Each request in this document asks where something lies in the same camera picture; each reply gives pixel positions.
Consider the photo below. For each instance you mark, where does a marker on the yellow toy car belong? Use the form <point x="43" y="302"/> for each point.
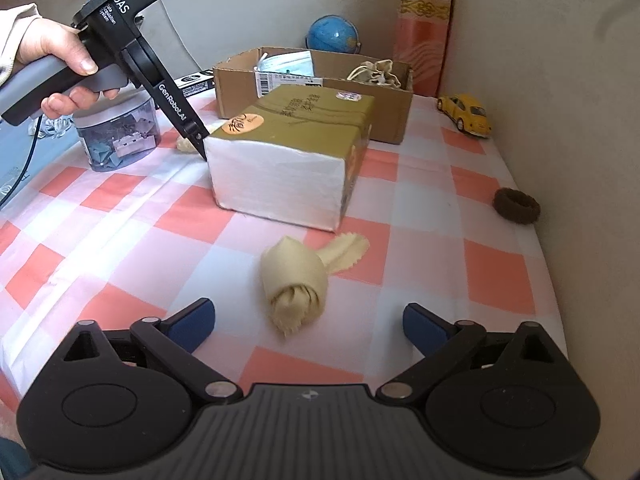
<point x="467" y="114"/>

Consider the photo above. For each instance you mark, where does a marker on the cream hair scrunchie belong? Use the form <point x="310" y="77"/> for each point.
<point x="184" y="145"/>

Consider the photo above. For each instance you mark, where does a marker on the pink orange curtain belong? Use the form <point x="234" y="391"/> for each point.
<point x="422" y="30"/>

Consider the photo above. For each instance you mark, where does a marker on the dark brown hair scrunchie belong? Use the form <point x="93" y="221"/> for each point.
<point x="516" y="206"/>

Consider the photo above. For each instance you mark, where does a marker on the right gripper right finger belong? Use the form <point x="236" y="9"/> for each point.
<point x="443" y="346"/>

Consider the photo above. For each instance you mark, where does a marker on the pink checkered tablecloth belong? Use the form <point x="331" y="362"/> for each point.
<point x="150" y="239"/>

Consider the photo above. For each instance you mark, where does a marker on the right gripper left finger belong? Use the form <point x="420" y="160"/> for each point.
<point x="169" y="344"/>

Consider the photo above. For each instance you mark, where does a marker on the person left hand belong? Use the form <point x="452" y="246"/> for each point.
<point x="45" y="37"/>

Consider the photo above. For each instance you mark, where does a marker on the black white flat box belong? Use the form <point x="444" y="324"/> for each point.
<point x="195" y="83"/>

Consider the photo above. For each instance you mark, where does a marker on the blue desk globe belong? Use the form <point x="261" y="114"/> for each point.
<point x="333" y="33"/>

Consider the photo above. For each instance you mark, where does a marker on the beige cloth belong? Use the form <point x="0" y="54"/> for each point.
<point x="295" y="277"/>

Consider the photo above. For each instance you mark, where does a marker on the blue floral cushion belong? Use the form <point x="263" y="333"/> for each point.
<point x="29" y="148"/>

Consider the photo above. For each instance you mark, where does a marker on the beige drawstring pouch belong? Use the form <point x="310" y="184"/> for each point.
<point x="379" y="73"/>

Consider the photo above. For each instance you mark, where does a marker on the clear jar white lid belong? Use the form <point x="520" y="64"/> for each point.
<point x="116" y="133"/>

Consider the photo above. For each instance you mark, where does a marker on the gold tissue paper pack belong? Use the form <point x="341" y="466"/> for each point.
<point x="293" y="156"/>

